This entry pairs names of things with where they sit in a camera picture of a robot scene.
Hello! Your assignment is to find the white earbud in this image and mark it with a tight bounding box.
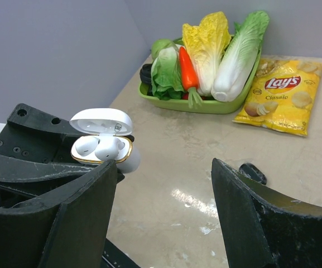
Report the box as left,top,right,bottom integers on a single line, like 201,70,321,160
94,136,125,161
75,136,100,156

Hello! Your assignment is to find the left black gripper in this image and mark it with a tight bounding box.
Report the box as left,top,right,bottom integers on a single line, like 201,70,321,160
0,103,124,208

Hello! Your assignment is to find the white earbud charging case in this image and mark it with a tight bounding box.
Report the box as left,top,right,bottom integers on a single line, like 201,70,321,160
69,108,141,174

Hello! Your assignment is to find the yellow Lays chips bag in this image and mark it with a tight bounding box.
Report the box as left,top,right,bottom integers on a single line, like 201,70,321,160
233,59,322,137

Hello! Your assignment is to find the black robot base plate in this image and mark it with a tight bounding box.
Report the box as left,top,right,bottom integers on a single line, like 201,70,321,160
100,239,140,268

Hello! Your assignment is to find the tall green napa cabbage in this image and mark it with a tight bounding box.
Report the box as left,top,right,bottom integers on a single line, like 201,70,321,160
211,11,270,102

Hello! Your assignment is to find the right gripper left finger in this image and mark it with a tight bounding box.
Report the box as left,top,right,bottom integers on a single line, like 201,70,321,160
0,162,117,267

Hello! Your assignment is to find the orange toy carrot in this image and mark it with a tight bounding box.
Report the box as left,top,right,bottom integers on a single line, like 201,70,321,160
179,47,202,108

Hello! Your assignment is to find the yellow toy cabbage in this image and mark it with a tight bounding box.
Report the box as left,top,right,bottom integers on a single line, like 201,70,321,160
182,11,232,97

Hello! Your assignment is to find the black earbud charging case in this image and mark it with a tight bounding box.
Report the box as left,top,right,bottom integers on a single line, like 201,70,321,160
239,162,267,185

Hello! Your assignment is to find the dark green toy vegetable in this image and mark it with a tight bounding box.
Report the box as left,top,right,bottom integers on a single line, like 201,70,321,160
140,64,152,85

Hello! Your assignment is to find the green white bok choy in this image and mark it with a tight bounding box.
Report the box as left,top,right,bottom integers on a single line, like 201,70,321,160
151,47,184,101

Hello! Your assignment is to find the green plastic vegetable tray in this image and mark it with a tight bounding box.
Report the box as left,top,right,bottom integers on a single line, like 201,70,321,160
138,46,262,114

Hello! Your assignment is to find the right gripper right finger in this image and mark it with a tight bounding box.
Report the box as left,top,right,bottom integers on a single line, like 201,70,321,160
212,159,322,267

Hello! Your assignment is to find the round green cabbage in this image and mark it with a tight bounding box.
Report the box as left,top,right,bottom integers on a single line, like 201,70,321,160
151,39,178,60

